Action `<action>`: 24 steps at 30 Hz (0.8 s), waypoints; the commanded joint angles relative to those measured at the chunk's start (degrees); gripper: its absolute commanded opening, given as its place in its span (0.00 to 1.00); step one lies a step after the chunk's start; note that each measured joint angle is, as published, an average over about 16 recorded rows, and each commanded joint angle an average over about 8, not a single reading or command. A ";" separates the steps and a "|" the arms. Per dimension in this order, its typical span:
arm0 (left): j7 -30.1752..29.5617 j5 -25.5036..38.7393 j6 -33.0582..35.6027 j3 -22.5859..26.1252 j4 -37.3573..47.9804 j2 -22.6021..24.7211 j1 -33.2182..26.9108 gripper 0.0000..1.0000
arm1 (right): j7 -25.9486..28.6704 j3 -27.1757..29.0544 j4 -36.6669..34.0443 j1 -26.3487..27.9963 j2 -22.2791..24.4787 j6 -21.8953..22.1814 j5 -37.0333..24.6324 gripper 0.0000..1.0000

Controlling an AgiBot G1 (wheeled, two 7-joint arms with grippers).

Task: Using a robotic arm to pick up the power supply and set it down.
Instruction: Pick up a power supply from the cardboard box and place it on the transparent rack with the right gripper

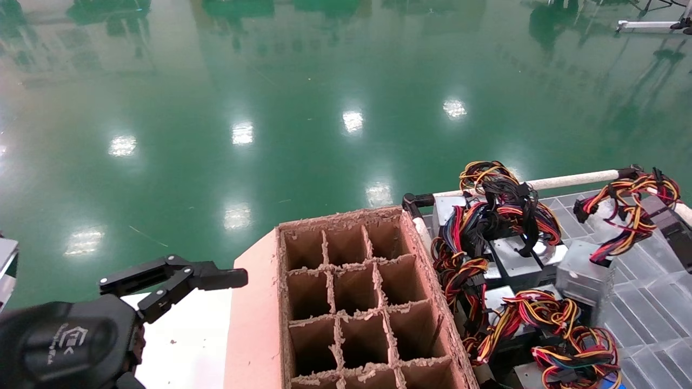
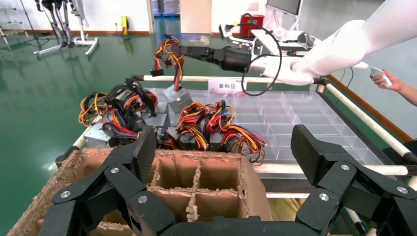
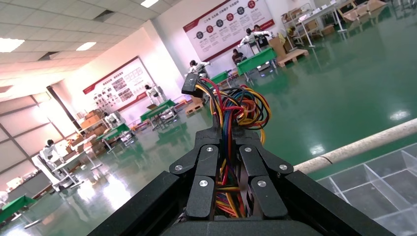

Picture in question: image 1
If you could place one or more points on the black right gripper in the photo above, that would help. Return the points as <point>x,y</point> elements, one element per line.
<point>684,243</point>

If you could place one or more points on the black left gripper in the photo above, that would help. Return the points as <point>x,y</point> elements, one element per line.
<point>59,346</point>

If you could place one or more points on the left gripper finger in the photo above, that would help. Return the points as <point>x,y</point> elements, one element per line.
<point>221,278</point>

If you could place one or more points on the black pipe connector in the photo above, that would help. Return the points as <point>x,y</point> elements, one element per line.
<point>413,202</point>
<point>630,173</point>

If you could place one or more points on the brown cardboard box with dividers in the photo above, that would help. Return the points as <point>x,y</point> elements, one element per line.
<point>254,324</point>

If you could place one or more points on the clear plastic bag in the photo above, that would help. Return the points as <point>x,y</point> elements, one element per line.
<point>603,221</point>

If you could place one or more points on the long white cart pipe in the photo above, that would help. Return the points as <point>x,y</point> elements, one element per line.
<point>573,179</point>

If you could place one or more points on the silver power supply with fan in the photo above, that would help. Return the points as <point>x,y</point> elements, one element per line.
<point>519,259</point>

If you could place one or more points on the grey metal panel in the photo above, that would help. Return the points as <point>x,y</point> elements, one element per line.
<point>6,259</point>

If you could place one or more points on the short white cart pipe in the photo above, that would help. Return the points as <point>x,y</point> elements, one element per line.
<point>421,232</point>

